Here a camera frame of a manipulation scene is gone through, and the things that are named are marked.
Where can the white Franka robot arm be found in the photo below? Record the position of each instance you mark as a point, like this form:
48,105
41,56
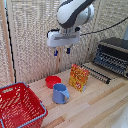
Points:
75,11

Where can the red yellow snack box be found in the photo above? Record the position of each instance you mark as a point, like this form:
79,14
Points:
78,77

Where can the blue plastic pitcher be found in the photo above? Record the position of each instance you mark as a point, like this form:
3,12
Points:
60,93

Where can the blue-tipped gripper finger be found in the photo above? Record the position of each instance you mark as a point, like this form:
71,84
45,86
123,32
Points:
55,52
68,50

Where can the black oven rack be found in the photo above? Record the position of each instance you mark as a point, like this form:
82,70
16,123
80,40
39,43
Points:
97,73

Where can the red shopping basket blue rim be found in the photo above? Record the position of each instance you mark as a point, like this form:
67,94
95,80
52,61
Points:
18,106

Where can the black toaster oven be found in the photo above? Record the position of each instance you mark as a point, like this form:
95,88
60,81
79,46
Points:
113,55

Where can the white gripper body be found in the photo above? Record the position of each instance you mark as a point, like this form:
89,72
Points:
62,37

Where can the red bowl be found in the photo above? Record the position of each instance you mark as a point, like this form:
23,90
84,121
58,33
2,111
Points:
53,81

